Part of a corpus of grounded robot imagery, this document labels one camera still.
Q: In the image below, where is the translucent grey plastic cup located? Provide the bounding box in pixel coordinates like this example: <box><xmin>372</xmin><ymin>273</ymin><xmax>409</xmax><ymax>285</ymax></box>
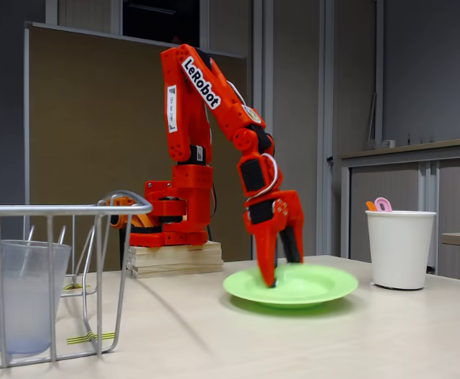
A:
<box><xmin>0</xmin><ymin>239</ymin><xmax>72</xmax><ymax>355</ymax></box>

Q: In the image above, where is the wooden base block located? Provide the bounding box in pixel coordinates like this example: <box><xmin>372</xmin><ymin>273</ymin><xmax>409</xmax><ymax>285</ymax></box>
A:
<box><xmin>126</xmin><ymin>239</ymin><xmax>225</xmax><ymax>280</ymax></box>

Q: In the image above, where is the brown partition board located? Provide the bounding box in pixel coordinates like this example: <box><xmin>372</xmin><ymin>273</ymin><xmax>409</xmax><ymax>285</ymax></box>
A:
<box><xmin>23</xmin><ymin>21</ymin><xmax>252</xmax><ymax>273</ymax></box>

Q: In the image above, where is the light orange table clamp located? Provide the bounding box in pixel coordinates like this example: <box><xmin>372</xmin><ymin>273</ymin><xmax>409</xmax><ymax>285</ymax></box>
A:
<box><xmin>96</xmin><ymin>195</ymin><xmax>154</xmax><ymax>231</ymax></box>

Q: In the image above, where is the metal wire dish rack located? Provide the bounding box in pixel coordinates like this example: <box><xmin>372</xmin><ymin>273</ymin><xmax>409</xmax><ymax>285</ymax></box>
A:
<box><xmin>0</xmin><ymin>190</ymin><xmax>154</xmax><ymax>373</ymax></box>

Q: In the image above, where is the white paper cup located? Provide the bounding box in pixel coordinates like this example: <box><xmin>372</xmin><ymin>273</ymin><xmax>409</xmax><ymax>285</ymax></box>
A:
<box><xmin>365</xmin><ymin>209</ymin><xmax>438</xmax><ymax>291</ymax></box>

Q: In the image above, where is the black power cable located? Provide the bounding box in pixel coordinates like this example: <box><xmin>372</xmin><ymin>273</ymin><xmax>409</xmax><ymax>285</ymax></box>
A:
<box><xmin>207</xmin><ymin>183</ymin><xmax>218</xmax><ymax>242</ymax></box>

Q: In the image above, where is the grey cabinet wooden top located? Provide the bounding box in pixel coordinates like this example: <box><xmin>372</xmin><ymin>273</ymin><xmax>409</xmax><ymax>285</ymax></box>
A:
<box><xmin>338</xmin><ymin>136</ymin><xmax>460</xmax><ymax>283</ymax></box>

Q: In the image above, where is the green plastic plate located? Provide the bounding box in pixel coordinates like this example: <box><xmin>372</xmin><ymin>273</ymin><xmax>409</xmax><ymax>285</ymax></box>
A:
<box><xmin>222</xmin><ymin>263</ymin><xmax>359</xmax><ymax>310</ymax></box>

